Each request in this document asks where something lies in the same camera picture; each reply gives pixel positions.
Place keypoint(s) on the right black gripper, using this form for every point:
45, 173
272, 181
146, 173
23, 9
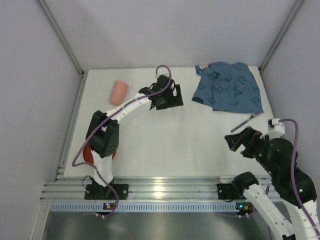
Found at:
246, 141

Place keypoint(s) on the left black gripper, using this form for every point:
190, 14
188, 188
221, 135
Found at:
171, 97

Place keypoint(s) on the blue letter-print cloth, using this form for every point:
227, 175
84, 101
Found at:
228, 87

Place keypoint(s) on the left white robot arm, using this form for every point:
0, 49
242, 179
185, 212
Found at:
104, 129

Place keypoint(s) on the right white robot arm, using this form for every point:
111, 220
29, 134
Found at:
276, 152

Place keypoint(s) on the pink plastic cup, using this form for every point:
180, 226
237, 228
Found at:
118, 93

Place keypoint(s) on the red plastic plate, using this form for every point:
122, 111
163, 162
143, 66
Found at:
88, 156

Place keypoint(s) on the green-handled fork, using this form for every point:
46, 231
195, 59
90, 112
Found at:
244, 123

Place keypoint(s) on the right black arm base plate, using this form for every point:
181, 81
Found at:
227, 192

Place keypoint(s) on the right aluminium frame post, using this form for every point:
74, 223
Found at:
294, 11

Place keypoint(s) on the aluminium frame post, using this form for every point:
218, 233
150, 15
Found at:
294, 11
56, 28

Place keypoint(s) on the perforated cable duct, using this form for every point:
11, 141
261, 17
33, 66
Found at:
148, 207

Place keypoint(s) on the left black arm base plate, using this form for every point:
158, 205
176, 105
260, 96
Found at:
98, 192

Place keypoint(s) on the aluminium mounting rail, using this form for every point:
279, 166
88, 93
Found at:
148, 188

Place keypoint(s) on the left aluminium frame post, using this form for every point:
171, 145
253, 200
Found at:
56, 28

